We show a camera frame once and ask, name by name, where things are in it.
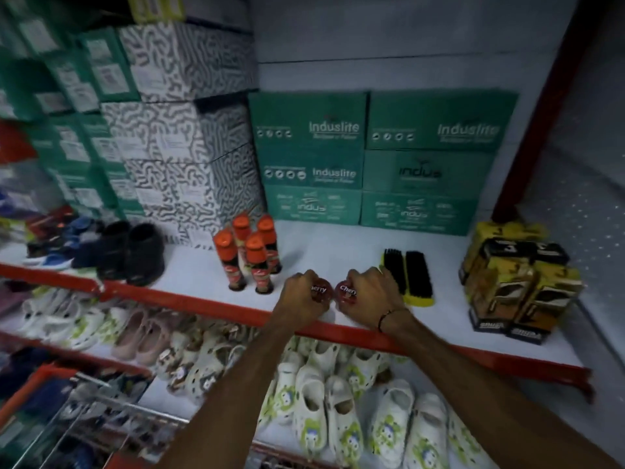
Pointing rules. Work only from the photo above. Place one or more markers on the person's right hand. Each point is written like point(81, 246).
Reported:
point(373, 300)

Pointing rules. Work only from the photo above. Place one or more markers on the pile of yellow black boxes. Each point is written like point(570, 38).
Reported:
point(522, 283)

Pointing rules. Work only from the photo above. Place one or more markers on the orange cap polish bottle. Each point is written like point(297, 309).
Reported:
point(228, 261)
point(258, 266)
point(241, 234)
point(269, 244)

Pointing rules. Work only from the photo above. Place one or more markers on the person's left fingers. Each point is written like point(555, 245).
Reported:
point(305, 283)

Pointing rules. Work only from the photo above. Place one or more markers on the round red polish tin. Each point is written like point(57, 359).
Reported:
point(323, 289)
point(344, 294)

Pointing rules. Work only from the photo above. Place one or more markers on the red shelf upright post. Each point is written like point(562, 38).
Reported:
point(547, 112)

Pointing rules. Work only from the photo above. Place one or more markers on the person's left hand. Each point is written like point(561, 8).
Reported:
point(298, 300)

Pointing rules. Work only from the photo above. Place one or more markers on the pink shoe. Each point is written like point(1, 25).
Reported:
point(152, 339)
point(131, 334)

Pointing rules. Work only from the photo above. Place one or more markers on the stack of green shoe boxes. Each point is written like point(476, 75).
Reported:
point(371, 161)

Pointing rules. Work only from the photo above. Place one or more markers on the black bristle yellow shoe brush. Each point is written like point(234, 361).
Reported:
point(419, 278)
point(394, 268)

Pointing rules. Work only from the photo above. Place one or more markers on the black white patterned shoe box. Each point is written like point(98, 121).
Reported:
point(176, 131)
point(185, 61)
point(195, 178)
point(215, 217)

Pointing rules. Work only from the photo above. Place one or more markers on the short red shelf rail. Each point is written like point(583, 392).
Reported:
point(73, 354)

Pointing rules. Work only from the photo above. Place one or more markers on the person's left forearm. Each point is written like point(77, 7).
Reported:
point(234, 400)

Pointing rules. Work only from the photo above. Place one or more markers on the red shelf edge rail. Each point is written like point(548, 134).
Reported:
point(244, 315)

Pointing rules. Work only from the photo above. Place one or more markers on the row of white printed clogs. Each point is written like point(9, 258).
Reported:
point(312, 390)

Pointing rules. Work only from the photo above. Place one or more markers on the black shoe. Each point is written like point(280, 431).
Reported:
point(144, 253)
point(113, 249)

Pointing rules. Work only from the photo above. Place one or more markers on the yellow green box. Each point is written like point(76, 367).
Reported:
point(155, 7)

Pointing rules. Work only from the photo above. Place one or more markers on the row of colourful shoes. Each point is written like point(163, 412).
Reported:
point(58, 239)

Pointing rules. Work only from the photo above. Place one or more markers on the red box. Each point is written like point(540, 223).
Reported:
point(13, 141)

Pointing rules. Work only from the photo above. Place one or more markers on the person's right fingers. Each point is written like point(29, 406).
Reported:
point(360, 284)

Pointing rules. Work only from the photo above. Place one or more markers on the person's right forearm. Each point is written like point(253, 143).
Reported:
point(478, 400)

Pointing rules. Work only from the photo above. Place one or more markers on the wall of green labelled boxes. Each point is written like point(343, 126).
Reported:
point(63, 112)

